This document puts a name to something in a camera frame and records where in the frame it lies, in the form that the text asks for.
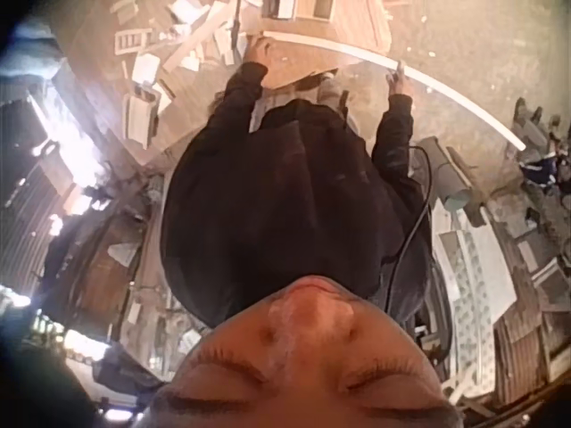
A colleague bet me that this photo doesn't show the person's right hand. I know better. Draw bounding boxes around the person's right hand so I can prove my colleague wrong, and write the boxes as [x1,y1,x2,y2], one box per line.
[384,60,414,98]

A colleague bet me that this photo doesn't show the person's left hand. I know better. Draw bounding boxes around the person's left hand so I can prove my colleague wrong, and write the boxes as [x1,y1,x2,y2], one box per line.
[244,36,272,66]

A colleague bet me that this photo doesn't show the long white trim strip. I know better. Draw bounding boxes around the long white trim strip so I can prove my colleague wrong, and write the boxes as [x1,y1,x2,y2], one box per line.
[261,29,529,152]

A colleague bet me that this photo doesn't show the black slender tool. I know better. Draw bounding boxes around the black slender tool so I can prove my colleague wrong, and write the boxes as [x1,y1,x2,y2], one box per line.
[231,0,244,51]

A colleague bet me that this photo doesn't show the brown plywood board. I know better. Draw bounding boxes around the brown plywood board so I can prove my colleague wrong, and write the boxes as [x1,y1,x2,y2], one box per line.
[242,0,394,92]

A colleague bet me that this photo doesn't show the person's legs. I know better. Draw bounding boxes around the person's legs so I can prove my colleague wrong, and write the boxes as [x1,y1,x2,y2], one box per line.
[290,70,353,118]

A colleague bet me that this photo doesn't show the heap of white wood offcuts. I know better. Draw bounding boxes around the heap of white wood offcuts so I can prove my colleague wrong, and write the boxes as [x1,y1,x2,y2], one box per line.
[111,0,251,152]

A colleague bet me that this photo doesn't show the grey power tool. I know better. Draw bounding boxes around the grey power tool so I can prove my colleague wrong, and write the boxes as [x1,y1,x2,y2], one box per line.
[418,136,475,213]

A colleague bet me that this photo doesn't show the white perforated panels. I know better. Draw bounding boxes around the white perforated panels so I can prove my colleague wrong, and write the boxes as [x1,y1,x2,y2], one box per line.
[430,195,522,405]

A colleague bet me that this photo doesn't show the cluttered dark workbench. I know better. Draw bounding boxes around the cluttered dark workbench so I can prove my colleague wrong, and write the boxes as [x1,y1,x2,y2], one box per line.
[0,88,162,322]

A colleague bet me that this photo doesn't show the brown corrugated sheet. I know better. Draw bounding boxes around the brown corrugated sheet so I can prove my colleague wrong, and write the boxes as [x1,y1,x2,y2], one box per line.
[492,307,571,405]

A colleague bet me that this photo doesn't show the black cable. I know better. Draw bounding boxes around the black cable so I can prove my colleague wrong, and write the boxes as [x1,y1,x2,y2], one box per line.
[385,144,434,313]

